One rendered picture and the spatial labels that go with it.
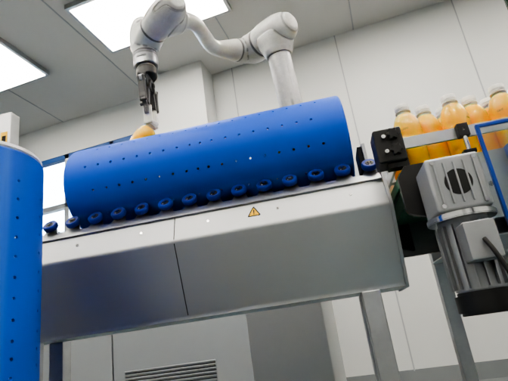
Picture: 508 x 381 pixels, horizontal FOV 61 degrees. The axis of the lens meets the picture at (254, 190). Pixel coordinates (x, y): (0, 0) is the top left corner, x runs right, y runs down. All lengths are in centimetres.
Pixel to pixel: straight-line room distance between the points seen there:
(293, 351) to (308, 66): 350
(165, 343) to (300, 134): 209
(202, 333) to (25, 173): 203
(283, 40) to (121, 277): 116
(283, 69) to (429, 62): 286
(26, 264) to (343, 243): 75
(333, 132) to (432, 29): 361
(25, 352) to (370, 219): 85
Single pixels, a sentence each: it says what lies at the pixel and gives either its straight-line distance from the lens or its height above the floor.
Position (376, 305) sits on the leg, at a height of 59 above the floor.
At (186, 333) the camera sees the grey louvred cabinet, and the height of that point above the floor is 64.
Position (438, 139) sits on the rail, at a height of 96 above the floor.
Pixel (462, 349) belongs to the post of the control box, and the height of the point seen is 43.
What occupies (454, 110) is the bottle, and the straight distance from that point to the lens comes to 128.
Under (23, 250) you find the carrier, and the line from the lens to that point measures 105.
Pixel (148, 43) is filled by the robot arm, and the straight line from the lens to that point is 167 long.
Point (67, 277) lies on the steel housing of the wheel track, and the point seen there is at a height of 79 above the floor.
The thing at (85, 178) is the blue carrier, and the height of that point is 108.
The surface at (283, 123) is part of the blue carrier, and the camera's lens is 127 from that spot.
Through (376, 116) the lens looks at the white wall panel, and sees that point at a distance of 433.
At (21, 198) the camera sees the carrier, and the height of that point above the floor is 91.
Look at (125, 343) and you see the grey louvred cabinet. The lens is 319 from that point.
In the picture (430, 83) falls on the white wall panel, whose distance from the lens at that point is 448.
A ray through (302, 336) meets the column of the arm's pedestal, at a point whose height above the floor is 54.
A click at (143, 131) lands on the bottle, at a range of 151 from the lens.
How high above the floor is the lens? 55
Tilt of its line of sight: 19 degrees up
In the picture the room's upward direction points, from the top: 8 degrees counter-clockwise
